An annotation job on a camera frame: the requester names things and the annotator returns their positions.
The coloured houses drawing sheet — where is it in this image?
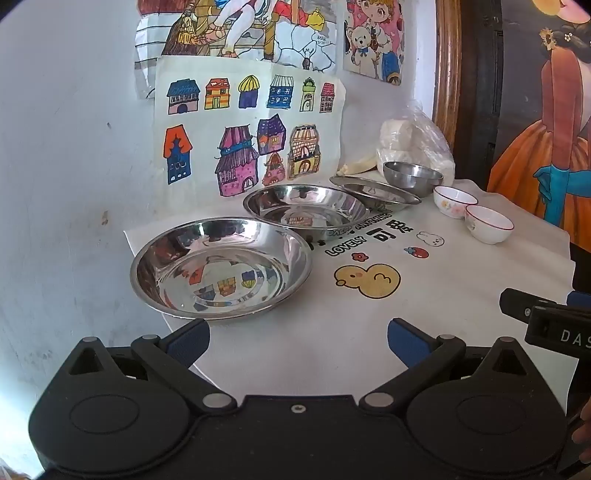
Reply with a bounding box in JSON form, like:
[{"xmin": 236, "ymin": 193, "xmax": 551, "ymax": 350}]
[{"xmin": 154, "ymin": 56, "xmax": 347, "ymax": 199}]

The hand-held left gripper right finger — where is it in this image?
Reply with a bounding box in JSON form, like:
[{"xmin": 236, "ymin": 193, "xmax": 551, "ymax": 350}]
[{"xmin": 360, "ymin": 318, "xmax": 539, "ymax": 414}]

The large stainless steel plate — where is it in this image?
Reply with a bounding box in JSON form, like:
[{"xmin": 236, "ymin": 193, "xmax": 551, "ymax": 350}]
[{"xmin": 129, "ymin": 217, "xmax": 314, "ymax": 320}]

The coloured figures drawing sheet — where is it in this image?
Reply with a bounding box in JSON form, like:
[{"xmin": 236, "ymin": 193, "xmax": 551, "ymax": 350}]
[{"xmin": 134, "ymin": 0, "xmax": 340, "ymax": 100}]

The brown wooden frame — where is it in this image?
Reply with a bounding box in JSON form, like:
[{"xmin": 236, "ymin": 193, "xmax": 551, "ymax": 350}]
[{"xmin": 431, "ymin": 0, "xmax": 463, "ymax": 148}]

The orange dress figure painting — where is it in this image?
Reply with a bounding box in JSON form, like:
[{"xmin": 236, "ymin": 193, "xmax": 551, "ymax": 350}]
[{"xmin": 487, "ymin": 0, "xmax": 591, "ymax": 252}]

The cartoon bear drawing sheet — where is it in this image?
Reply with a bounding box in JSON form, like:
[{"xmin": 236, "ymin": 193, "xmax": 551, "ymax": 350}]
[{"xmin": 342, "ymin": 0, "xmax": 406, "ymax": 86}]

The clear bag of white buns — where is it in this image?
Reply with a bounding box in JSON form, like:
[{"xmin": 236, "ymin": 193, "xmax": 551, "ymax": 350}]
[{"xmin": 376, "ymin": 99, "xmax": 455, "ymax": 181}]

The white red-rimmed ceramic bowl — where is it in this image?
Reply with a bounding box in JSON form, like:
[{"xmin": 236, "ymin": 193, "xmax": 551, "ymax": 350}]
[
  {"xmin": 433, "ymin": 185, "xmax": 478, "ymax": 219},
  {"xmin": 464, "ymin": 204, "xmax": 515, "ymax": 245}
]

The person's right hand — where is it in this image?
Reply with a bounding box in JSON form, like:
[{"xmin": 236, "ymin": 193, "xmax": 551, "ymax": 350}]
[{"xmin": 571, "ymin": 398, "xmax": 591, "ymax": 462}]

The white cartoon printed tablecloth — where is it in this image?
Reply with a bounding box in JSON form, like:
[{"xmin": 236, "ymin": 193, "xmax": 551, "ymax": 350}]
[{"xmin": 124, "ymin": 182, "xmax": 578, "ymax": 416}]

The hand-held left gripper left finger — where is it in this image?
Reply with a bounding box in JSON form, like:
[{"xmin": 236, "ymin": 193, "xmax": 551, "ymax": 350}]
[{"xmin": 62, "ymin": 318, "xmax": 236, "ymax": 414}]

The stainless steel bowl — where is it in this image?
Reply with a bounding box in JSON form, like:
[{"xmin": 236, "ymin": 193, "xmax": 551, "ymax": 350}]
[{"xmin": 382, "ymin": 161, "xmax": 445, "ymax": 198}]

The pale rolled paper tube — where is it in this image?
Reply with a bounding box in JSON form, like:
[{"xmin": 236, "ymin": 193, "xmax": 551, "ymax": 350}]
[{"xmin": 337, "ymin": 154, "xmax": 384, "ymax": 176}]

